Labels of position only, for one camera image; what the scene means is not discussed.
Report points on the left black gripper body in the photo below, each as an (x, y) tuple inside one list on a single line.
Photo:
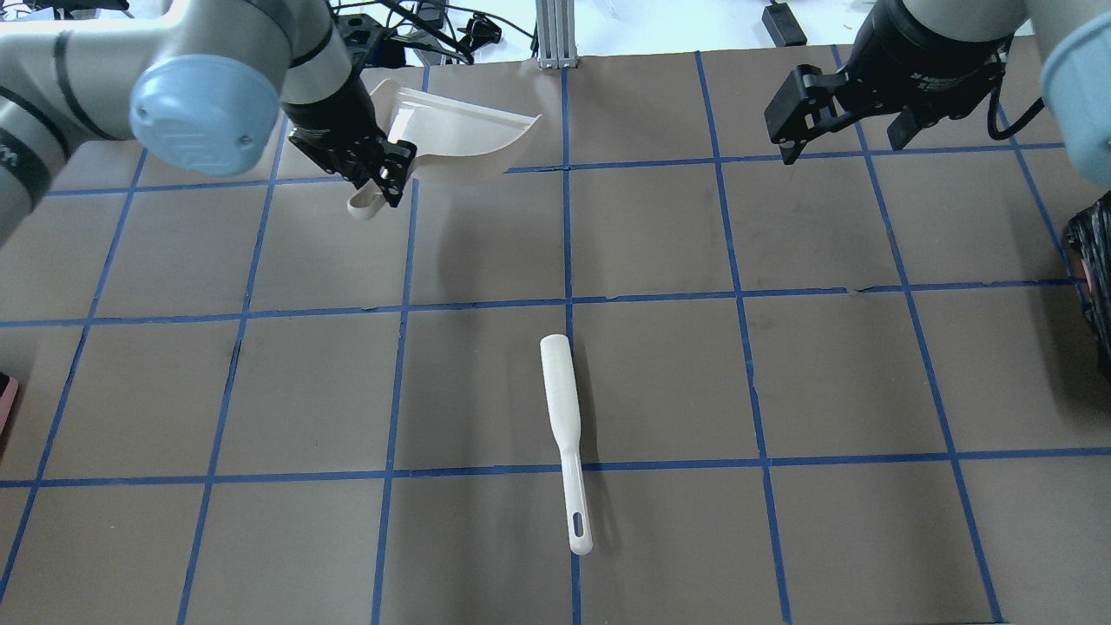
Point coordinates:
[(332, 115)]

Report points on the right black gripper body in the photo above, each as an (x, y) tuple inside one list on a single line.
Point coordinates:
[(922, 68)]

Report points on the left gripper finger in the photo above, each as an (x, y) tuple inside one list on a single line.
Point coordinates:
[(393, 161)]

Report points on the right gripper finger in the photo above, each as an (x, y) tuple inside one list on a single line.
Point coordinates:
[(908, 124), (803, 109)]

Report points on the beige plastic dustpan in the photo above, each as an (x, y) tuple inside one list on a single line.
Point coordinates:
[(458, 143)]

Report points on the beige hand brush black bristles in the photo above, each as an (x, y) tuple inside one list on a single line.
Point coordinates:
[(561, 397)]

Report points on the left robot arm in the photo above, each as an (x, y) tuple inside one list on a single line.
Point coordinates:
[(200, 87)]

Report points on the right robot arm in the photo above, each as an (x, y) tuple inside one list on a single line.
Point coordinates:
[(1074, 43)]

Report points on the bin with black liner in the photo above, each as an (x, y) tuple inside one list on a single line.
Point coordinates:
[(1087, 237)]

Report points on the black power adapter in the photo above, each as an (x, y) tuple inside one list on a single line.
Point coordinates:
[(782, 26)]

